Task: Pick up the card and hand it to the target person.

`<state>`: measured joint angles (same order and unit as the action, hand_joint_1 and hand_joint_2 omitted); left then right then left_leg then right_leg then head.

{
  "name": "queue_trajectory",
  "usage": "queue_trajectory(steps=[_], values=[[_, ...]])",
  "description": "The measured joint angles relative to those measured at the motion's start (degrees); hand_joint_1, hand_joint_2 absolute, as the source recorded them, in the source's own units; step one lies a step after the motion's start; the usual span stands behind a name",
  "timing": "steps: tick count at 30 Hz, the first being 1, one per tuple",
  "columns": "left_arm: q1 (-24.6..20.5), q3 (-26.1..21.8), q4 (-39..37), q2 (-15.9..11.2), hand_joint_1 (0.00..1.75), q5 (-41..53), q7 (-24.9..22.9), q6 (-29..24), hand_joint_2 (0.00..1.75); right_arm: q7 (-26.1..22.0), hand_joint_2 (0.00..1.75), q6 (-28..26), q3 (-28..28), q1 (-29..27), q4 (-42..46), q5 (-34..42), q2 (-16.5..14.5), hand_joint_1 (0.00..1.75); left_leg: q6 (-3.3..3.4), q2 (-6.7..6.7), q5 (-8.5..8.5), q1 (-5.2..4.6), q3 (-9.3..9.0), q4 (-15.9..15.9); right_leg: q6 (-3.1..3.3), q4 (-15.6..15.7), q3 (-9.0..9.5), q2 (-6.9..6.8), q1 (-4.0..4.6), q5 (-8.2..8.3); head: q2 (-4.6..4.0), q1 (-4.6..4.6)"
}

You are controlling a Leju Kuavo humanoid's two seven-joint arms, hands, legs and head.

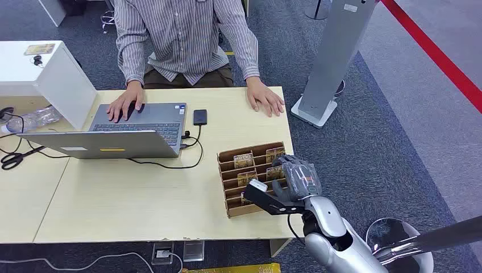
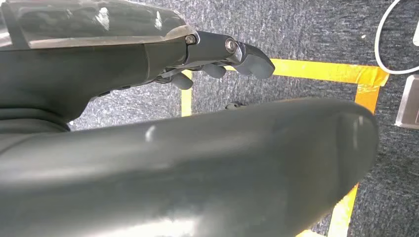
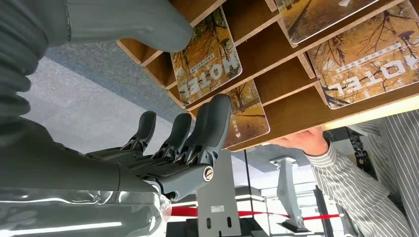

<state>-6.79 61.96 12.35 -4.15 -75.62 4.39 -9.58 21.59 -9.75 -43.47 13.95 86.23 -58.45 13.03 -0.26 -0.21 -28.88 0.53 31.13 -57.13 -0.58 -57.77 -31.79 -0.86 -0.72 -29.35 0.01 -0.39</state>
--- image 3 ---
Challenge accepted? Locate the autumn tree hotel card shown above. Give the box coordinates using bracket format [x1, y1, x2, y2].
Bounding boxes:
[170, 6, 243, 107]
[224, 79, 271, 150]
[275, 0, 381, 45]
[307, 0, 419, 110]

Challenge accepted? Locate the wooden card rack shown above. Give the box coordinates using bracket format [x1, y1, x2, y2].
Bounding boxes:
[117, 0, 419, 153]

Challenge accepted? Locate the person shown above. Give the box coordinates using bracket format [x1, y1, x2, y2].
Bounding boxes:
[271, 109, 419, 237]

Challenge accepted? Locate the ribbed grey right arm sleeve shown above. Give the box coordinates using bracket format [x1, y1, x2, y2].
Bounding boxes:
[0, 0, 70, 131]

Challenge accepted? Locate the grey metal stand plate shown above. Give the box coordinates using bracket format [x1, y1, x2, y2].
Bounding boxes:
[196, 150, 242, 237]

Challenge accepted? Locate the thin black pole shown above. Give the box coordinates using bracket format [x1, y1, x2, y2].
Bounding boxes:
[243, 150, 254, 237]

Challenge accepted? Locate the grey curved metal stand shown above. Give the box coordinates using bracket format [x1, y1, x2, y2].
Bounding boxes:
[269, 156, 311, 234]

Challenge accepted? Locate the red barrier tape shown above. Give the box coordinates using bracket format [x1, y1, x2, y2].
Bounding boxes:
[170, 206, 342, 221]

